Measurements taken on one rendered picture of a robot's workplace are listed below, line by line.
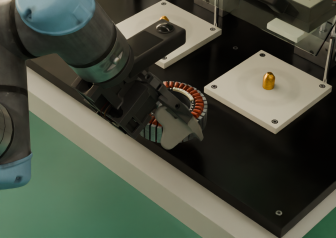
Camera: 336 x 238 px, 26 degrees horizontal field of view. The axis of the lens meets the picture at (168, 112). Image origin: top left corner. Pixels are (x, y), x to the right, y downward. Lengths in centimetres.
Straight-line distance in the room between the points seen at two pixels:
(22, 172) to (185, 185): 33
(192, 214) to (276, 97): 26
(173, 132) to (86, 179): 117
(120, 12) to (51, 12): 63
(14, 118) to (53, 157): 143
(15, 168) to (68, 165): 139
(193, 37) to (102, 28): 50
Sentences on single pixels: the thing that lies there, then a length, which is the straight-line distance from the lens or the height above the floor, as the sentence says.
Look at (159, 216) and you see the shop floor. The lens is 204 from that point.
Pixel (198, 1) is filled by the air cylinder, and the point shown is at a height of 78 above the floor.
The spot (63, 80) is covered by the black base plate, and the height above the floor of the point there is 77.
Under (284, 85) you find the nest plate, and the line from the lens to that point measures 122.
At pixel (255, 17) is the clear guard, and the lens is 94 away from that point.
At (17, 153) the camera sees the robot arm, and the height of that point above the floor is 97.
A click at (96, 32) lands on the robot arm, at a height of 106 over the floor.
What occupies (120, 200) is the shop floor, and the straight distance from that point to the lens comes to 209.
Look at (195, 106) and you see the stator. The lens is 106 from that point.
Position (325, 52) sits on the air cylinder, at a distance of 127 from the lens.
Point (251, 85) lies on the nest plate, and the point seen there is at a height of 78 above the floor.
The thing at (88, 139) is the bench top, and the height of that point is 73.
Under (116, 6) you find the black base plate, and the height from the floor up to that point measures 77.
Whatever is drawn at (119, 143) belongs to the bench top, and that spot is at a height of 75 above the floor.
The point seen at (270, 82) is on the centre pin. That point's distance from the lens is 119.
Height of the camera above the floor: 152
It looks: 40 degrees down
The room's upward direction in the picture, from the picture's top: straight up
